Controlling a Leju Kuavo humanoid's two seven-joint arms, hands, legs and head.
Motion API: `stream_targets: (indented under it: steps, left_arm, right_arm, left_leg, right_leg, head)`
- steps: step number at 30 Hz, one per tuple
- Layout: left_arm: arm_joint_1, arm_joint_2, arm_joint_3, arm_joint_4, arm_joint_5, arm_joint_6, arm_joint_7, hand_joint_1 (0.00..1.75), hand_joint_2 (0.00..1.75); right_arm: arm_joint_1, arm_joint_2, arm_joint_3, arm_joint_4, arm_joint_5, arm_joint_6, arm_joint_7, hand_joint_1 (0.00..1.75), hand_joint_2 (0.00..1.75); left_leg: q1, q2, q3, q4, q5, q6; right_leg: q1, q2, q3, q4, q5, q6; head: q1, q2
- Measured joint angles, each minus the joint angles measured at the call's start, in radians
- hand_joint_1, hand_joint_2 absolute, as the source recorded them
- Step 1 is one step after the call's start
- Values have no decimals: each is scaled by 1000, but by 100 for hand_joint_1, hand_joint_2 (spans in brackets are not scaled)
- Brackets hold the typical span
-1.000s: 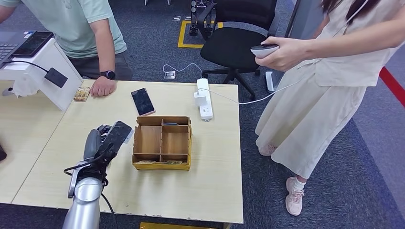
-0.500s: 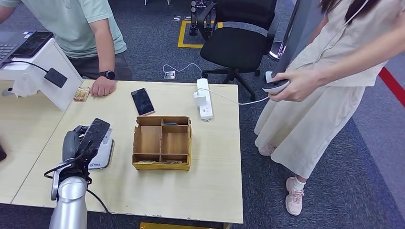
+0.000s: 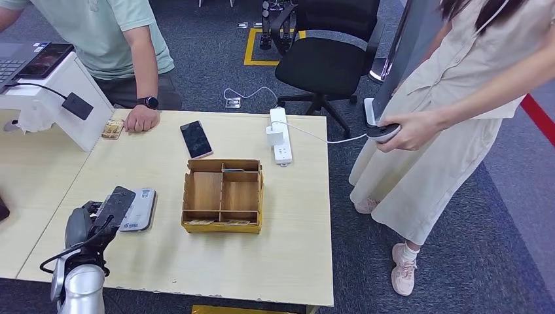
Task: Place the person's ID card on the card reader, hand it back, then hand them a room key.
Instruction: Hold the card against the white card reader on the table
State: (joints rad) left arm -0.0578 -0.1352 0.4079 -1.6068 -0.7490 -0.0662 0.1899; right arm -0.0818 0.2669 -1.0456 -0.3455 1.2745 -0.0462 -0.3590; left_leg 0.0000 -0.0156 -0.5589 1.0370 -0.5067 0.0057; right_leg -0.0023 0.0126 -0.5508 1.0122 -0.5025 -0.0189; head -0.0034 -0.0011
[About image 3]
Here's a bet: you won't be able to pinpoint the earphone person's left hand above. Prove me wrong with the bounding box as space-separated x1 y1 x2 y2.
376 110 444 153

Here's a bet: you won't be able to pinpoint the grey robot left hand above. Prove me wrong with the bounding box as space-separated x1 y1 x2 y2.
63 186 137 257

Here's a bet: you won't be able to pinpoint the wristwatch person's left hand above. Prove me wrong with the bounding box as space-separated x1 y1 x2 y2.
123 105 161 133

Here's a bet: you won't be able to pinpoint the white photo ID card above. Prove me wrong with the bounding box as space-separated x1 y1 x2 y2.
101 119 125 141

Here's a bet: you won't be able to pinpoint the round white black controller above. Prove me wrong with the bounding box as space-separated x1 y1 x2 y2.
366 123 402 144

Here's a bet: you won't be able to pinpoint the white grey card reader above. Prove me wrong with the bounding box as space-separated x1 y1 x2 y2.
119 187 157 234

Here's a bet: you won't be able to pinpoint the person with wristwatch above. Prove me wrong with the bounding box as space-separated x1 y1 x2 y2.
0 0 183 133

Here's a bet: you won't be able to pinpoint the white desk riser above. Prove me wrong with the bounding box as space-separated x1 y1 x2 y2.
0 51 115 152

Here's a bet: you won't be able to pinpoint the black smartphone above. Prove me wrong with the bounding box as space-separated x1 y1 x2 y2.
179 120 214 160

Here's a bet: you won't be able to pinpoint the black power adapter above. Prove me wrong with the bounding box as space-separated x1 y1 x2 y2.
61 92 94 121

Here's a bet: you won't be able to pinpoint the wooden desk organizer box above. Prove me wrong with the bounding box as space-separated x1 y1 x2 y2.
181 159 264 235

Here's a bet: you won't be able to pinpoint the grey metal floor stand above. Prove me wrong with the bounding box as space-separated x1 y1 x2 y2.
366 0 444 126

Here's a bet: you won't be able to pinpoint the crumpled white tissue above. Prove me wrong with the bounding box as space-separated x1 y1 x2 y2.
17 106 55 134

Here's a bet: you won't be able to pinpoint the black tablet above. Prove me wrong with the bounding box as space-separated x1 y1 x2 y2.
17 43 75 80

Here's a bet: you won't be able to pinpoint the black office chair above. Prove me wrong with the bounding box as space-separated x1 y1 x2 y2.
270 0 386 139

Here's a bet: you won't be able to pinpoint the red floor tape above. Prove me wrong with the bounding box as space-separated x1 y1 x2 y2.
520 93 555 148

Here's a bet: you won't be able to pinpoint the yellow floor tape square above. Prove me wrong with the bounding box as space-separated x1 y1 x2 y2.
243 27 306 67

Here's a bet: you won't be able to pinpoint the white plug charger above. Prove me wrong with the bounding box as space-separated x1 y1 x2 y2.
265 122 286 147

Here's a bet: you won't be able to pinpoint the white power strip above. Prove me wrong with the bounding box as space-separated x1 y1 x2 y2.
268 107 293 167

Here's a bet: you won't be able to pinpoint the grey laptop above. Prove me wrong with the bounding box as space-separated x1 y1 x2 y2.
0 42 50 94

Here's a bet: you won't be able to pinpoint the black metal stand legs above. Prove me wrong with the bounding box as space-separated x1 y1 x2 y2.
259 0 300 50

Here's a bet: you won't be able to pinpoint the white flat base plate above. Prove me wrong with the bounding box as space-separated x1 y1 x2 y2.
363 97 377 128

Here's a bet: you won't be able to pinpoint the person with earphone cable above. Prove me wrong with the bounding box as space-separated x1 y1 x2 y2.
348 0 555 298

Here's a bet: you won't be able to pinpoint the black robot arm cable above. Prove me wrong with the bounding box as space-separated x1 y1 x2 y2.
39 217 115 275

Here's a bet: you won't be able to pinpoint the white charging cable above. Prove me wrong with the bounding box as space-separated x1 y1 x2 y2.
273 121 369 145

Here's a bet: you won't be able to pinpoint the black adapter cable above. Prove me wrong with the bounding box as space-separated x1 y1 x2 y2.
4 82 70 101

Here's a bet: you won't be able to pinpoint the white power strip cord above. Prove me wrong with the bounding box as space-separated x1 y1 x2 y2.
223 86 279 109

